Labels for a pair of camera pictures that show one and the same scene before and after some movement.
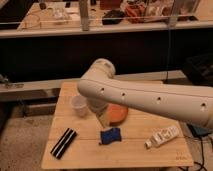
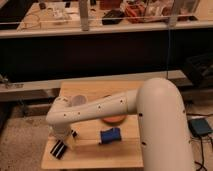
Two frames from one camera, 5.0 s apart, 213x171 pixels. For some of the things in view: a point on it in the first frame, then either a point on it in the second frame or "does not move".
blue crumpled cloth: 110,136 does not move
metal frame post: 84,15 does not move
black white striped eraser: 62,145 does not move
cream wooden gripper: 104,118 to 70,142
